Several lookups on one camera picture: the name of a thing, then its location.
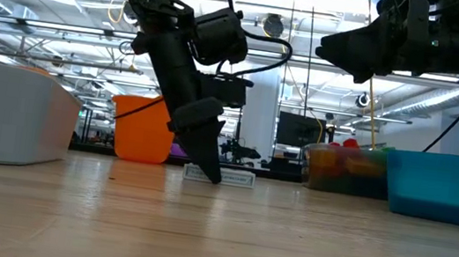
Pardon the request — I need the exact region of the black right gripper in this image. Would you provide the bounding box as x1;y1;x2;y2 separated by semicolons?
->
311;0;459;98

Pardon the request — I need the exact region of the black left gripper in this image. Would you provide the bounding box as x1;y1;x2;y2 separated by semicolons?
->
115;26;259;188

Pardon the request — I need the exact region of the light grey plastic bin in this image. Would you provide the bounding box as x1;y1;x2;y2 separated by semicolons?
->
0;60;86;175

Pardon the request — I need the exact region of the purple storage box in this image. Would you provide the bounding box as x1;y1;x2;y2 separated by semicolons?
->
170;142;189;158

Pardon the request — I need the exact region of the white card packet blue print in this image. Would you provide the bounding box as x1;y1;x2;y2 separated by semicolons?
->
181;162;257;190

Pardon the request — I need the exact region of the white building pillar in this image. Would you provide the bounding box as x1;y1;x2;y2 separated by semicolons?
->
236;66;285;162

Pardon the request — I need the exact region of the orange plastic bucket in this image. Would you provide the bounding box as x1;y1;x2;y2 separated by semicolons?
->
104;90;181;167

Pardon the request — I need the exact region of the black monitor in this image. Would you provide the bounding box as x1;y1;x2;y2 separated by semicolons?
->
275;110;325;151

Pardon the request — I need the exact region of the dark translucent plastic bin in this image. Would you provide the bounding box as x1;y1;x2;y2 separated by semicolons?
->
297;138;395;201

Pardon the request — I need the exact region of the teal plastic bin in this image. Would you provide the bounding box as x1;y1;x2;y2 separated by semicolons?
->
379;143;459;229

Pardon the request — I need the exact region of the black background camera device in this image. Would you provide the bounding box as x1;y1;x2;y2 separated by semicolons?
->
218;138;263;164

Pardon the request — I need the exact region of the black ceiling cable reel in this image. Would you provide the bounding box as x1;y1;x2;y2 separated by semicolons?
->
260;11;288;40
354;91;372;110

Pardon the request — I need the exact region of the yellow hanging cable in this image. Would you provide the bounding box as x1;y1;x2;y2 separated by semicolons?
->
359;77;385;150

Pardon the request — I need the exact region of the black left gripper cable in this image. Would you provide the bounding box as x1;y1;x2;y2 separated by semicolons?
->
129;0;300;84

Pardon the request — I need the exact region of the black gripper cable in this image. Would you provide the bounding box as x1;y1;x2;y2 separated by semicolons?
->
129;0;300;84
422;75;459;158

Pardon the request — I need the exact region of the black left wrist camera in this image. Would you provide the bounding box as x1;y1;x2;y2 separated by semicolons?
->
189;3;255;72

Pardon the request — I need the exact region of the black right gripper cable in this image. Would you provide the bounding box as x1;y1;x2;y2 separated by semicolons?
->
422;75;459;158

